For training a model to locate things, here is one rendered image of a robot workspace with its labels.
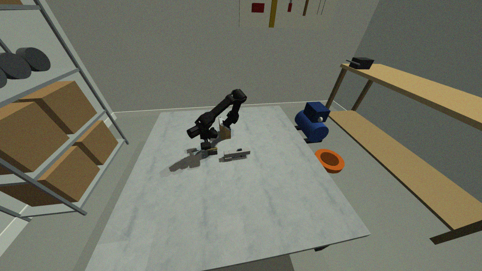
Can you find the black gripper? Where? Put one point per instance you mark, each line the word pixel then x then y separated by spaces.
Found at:
pixel 205 145

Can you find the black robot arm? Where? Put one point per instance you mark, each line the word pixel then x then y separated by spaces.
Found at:
pixel 208 118

